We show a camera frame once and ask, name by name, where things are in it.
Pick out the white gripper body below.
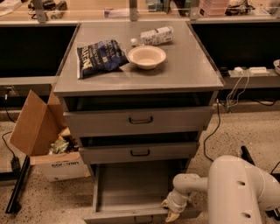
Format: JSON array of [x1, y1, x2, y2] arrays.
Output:
[[161, 189, 193, 214]]

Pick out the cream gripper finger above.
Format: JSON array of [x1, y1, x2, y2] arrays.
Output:
[[165, 211, 179, 222]]

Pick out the grey bottom drawer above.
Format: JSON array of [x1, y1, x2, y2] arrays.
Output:
[[84, 160, 186, 224]]

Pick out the grey drawer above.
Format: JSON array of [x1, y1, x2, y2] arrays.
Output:
[[84, 160, 186, 224], [64, 107, 212, 137], [80, 142, 199, 164]]

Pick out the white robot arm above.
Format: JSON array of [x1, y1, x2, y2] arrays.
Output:
[[162, 156, 280, 224]]

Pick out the grey middle drawer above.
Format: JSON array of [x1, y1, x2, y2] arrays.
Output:
[[80, 142, 199, 164]]

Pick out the grey top drawer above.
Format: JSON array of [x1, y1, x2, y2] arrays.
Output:
[[64, 107, 212, 137]]

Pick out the grey drawer cabinet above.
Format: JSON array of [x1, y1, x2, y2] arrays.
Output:
[[53, 20, 225, 176]]

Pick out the black table foot right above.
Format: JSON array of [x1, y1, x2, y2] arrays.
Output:
[[241, 145, 255, 165]]

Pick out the black table foot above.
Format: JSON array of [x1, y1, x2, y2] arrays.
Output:
[[241, 145, 255, 165], [5, 156, 30, 214]]

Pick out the green snack packet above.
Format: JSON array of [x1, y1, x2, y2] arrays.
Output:
[[49, 138, 69, 154]]

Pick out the white power strip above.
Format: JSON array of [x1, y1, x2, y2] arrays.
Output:
[[229, 66, 270, 77]]

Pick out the white paper bowl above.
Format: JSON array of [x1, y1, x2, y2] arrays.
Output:
[[127, 45, 166, 70]]

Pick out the cardboard box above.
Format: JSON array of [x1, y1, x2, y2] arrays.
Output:
[[10, 88, 90, 182]]

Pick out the black table foot left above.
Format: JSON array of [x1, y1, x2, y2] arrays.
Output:
[[5, 156, 30, 214]]

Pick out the blue chip bag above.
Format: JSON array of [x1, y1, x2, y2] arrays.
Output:
[[76, 39, 129, 80]]

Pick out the black power adapter left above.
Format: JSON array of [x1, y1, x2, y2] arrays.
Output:
[[10, 157, 20, 172]]

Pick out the plastic water bottle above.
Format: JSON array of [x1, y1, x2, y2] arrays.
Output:
[[130, 26, 174, 46]]

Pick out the pink plastic bin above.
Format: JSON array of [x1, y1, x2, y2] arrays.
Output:
[[199, 0, 228, 17]]

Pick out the black cable right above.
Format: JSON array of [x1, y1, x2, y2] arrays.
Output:
[[202, 99, 222, 163]]

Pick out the white charger cables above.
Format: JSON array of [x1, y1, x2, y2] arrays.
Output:
[[225, 72, 250, 113]]

